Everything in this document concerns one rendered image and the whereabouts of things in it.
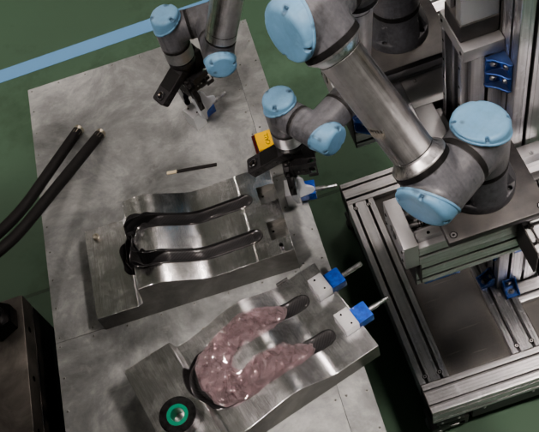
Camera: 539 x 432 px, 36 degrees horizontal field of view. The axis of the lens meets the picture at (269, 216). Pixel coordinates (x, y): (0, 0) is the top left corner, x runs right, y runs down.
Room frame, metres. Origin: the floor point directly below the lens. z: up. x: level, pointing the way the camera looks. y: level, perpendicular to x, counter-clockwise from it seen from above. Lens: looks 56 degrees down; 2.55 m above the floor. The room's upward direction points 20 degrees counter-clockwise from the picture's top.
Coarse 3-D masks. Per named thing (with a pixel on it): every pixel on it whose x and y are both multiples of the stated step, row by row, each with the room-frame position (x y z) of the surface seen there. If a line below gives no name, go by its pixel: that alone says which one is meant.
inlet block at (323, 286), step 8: (360, 264) 0.92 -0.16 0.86; (328, 272) 0.93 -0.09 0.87; (336, 272) 0.92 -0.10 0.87; (344, 272) 0.92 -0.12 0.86; (312, 280) 0.91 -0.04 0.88; (320, 280) 0.91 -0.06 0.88; (328, 280) 0.91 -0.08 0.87; (336, 280) 0.90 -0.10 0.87; (344, 280) 0.89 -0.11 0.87; (312, 288) 0.90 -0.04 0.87; (320, 288) 0.89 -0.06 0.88; (328, 288) 0.88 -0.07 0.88; (336, 288) 0.89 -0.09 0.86; (320, 296) 0.87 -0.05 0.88; (328, 296) 0.88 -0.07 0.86
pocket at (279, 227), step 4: (272, 220) 1.10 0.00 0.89; (276, 220) 1.10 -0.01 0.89; (280, 220) 1.10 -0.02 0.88; (284, 220) 1.10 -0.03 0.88; (268, 224) 1.10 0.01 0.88; (272, 224) 1.10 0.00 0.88; (276, 224) 1.10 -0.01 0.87; (280, 224) 1.10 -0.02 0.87; (284, 224) 1.09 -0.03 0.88; (268, 228) 1.10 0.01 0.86; (272, 228) 1.10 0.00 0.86; (276, 228) 1.09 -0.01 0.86; (280, 228) 1.09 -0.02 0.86; (284, 228) 1.08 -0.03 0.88; (272, 232) 1.08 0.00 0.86; (276, 232) 1.08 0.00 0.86; (280, 232) 1.08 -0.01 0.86; (284, 232) 1.07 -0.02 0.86; (288, 232) 1.06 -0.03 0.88; (272, 236) 1.08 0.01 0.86; (276, 236) 1.07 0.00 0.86; (280, 236) 1.07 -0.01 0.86; (284, 236) 1.06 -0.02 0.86
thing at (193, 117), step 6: (222, 96) 1.59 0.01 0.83; (186, 108) 1.57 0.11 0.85; (192, 108) 1.56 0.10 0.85; (210, 108) 1.56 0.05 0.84; (186, 114) 1.56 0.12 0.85; (192, 114) 1.54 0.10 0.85; (198, 114) 1.54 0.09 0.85; (210, 114) 1.55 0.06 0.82; (192, 120) 1.53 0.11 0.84; (198, 120) 1.53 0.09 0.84; (204, 120) 1.54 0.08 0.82; (198, 126) 1.53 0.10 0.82
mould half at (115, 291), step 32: (192, 192) 1.27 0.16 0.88; (224, 192) 1.23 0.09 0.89; (256, 192) 1.20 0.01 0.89; (224, 224) 1.14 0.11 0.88; (256, 224) 1.11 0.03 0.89; (96, 256) 1.20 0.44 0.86; (224, 256) 1.05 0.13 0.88; (256, 256) 1.02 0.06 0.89; (288, 256) 1.00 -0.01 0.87; (96, 288) 1.11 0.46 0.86; (128, 288) 1.08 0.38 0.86; (160, 288) 1.02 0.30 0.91; (192, 288) 1.01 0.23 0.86; (224, 288) 1.01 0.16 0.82; (128, 320) 1.02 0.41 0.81
